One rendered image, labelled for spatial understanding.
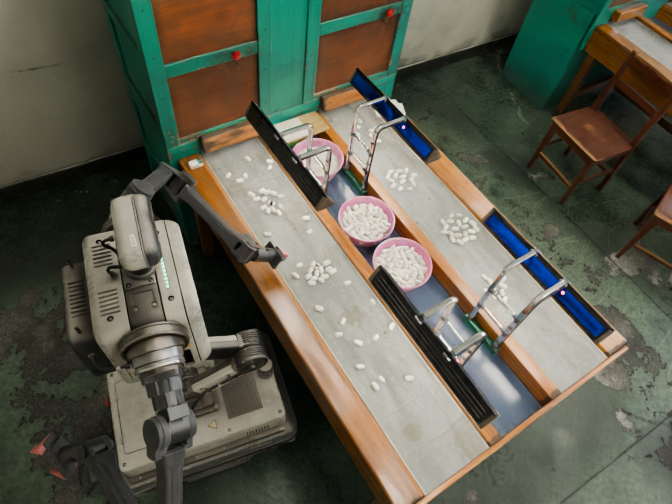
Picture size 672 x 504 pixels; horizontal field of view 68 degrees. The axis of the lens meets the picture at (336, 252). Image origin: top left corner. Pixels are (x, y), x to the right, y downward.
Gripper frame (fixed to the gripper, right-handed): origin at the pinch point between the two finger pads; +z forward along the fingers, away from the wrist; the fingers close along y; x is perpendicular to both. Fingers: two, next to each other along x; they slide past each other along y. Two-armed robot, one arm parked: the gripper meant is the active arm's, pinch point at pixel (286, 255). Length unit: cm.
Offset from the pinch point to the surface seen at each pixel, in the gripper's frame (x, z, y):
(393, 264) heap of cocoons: -20.0, 39.1, -22.1
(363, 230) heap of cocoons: -20.0, 36.4, -0.9
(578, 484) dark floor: 7, 119, -144
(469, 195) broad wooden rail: -59, 80, -10
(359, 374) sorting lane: 6, 5, -56
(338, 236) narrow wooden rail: -13.1, 25.3, 0.9
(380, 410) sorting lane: 7, 4, -72
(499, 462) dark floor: 25, 98, -114
